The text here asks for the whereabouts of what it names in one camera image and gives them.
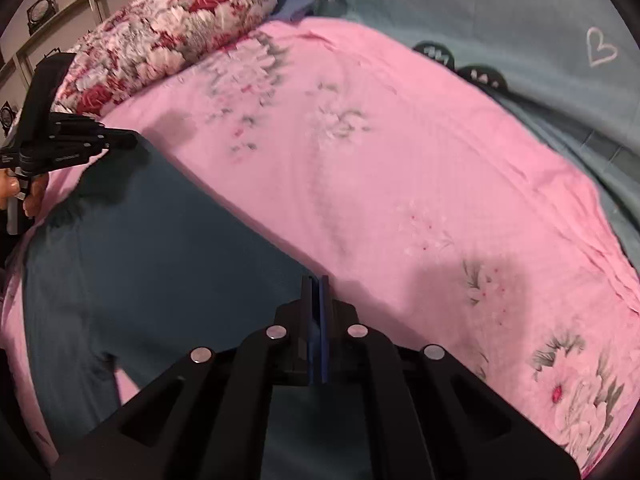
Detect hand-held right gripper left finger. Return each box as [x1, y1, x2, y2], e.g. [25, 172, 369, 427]
[50, 276, 316, 480]

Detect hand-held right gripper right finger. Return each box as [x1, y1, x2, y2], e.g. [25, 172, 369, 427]
[319, 275, 582, 480]

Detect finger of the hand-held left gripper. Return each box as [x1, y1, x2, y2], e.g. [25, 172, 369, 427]
[29, 146, 110, 168]
[49, 114, 139, 151]

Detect grey-blue heart print blanket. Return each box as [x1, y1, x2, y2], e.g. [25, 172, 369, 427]
[310, 0, 640, 261]

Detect red white floral pillow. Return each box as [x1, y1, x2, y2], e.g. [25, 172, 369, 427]
[52, 0, 279, 116]

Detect white panelled headboard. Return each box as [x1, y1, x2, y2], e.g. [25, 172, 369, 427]
[0, 0, 157, 137]

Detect person's left hand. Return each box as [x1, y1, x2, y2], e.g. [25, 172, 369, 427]
[0, 167, 50, 219]

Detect pink floral bed sheet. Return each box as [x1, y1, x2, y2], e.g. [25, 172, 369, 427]
[0, 16, 640, 480]

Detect dark teal pants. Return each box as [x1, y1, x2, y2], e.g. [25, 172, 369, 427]
[20, 132, 377, 480]

